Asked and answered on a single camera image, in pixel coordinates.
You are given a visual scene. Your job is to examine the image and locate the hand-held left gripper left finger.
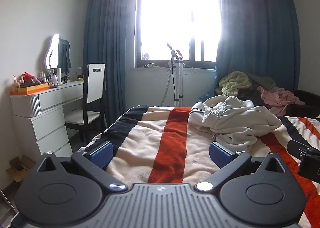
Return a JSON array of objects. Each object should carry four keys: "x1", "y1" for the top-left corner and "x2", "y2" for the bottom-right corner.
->
[{"x1": 37, "y1": 141, "x2": 127, "y2": 193}]

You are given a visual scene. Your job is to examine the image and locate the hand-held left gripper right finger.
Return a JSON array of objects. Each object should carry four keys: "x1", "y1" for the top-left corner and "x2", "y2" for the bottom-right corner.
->
[{"x1": 196, "y1": 142, "x2": 288, "y2": 192}]

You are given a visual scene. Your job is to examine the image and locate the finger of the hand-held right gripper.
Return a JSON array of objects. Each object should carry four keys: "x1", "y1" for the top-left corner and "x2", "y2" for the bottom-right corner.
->
[{"x1": 287, "y1": 139, "x2": 320, "y2": 160}]

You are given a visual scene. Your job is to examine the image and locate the white pants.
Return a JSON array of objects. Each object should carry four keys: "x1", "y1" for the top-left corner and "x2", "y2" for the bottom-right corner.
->
[{"x1": 188, "y1": 95, "x2": 282, "y2": 153}]

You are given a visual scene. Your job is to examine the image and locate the pink clothing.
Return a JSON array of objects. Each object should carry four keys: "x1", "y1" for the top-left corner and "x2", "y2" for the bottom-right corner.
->
[{"x1": 257, "y1": 86, "x2": 306, "y2": 116}]

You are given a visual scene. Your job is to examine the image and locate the striped blanket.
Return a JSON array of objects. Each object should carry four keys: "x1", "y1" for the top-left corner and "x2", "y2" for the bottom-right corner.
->
[{"x1": 84, "y1": 105, "x2": 320, "y2": 228}]

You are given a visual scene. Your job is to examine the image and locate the white vanity dresser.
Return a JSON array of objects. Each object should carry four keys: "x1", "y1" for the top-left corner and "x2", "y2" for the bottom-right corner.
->
[{"x1": 10, "y1": 80, "x2": 85, "y2": 159}]

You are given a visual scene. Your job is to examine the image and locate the white and black chair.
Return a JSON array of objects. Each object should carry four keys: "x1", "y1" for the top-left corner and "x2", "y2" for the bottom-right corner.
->
[{"x1": 64, "y1": 63, "x2": 106, "y2": 144}]

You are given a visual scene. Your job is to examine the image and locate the yellow-green fluffy blanket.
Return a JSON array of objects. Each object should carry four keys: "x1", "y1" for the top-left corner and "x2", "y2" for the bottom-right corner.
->
[{"x1": 215, "y1": 71, "x2": 252, "y2": 96}]

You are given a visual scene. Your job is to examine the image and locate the dark clothing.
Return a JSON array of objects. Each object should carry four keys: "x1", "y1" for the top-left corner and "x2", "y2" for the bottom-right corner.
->
[{"x1": 235, "y1": 73, "x2": 277, "y2": 108}]

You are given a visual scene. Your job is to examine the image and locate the cardboard box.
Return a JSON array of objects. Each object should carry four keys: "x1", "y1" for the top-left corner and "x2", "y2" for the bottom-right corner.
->
[{"x1": 6, "y1": 155, "x2": 36, "y2": 184}]

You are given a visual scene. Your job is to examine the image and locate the group of cosmetic bottles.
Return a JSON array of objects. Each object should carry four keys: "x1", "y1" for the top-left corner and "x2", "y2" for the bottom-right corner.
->
[{"x1": 12, "y1": 67, "x2": 69, "y2": 88}]

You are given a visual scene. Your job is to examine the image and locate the garment steamer stand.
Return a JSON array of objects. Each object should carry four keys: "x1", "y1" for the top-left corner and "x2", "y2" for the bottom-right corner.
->
[{"x1": 160, "y1": 42, "x2": 185, "y2": 106}]

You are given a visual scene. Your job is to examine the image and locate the orange tray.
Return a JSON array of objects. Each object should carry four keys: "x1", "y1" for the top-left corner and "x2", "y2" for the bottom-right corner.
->
[{"x1": 10, "y1": 82, "x2": 50, "y2": 96}]

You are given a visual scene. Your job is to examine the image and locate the wavy lit vanity mirror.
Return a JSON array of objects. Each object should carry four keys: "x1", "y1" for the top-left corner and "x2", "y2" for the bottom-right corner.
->
[{"x1": 44, "y1": 33, "x2": 71, "y2": 76}]

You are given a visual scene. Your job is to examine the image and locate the blue curtain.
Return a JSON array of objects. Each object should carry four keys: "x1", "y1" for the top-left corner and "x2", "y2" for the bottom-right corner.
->
[{"x1": 82, "y1": 0, "x2": 142, "y2": 128}]

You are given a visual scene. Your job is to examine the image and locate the window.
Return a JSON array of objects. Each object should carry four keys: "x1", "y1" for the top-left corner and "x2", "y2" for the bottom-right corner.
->
[{"x1": 134, "y1": 0, "x2": 222, "y2": 69}]

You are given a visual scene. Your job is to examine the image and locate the wire clothes hanger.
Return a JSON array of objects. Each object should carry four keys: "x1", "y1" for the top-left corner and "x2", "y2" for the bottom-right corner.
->
[{"x1": 179, "y1": 66, "x2": 197, "y2": 76}]

